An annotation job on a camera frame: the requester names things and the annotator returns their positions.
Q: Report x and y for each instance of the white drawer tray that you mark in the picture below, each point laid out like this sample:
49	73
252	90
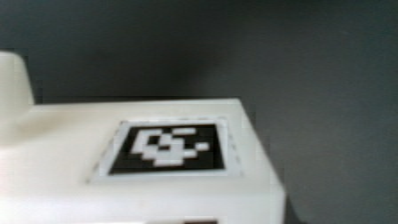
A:
136	163

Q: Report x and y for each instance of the white drawer cabinet box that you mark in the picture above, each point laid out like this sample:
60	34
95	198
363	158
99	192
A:
17	99

